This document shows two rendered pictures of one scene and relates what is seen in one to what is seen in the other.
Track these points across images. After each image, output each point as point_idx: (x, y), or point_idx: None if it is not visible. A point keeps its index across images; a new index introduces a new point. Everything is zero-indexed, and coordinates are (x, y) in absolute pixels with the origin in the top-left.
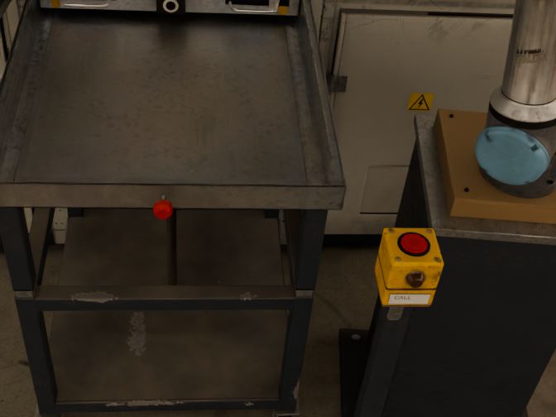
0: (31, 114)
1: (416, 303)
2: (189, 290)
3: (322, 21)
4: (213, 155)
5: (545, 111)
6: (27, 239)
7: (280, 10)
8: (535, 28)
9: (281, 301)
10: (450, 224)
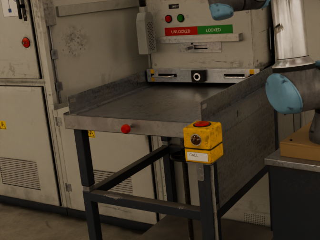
0: (107, 103)
1: (202, 160)
2: (156, 201)
3: None
4: (162, 114)
5: (292, 61)
6: (88, 156)
7: None
8: (275, 12)
9: (198, 213)
10: (276, 158)
